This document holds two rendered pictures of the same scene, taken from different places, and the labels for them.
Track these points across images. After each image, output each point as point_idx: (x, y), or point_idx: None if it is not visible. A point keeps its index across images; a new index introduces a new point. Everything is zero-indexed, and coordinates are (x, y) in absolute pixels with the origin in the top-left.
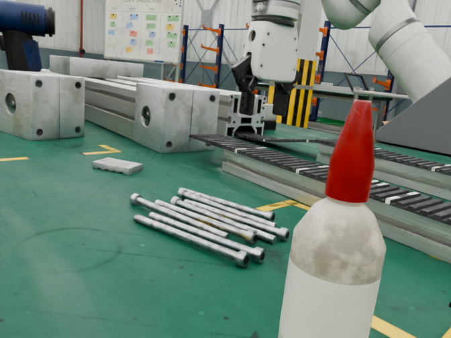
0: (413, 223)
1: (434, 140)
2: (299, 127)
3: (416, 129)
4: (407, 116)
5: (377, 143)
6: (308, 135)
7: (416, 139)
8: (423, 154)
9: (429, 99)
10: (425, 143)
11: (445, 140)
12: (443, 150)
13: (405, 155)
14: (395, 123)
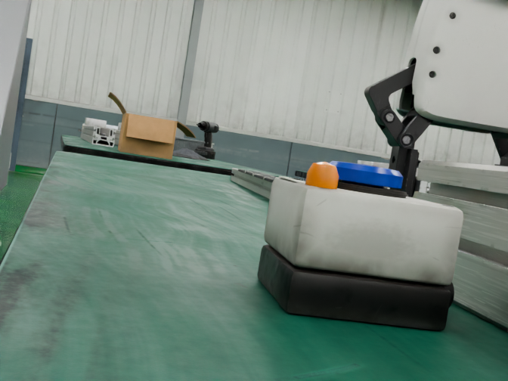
0: None
1: (4, 165)
2: (4, 263)
3: (4, 147)
4: (5, 119)
5: (43, 209)
6: (196, 250)
7: (1, 171)
8: (79, 199)
9: (15, 72)
10: (1, 178)
11: (7, 159)
12: (4, 182)
13: None
14: (0, 142)
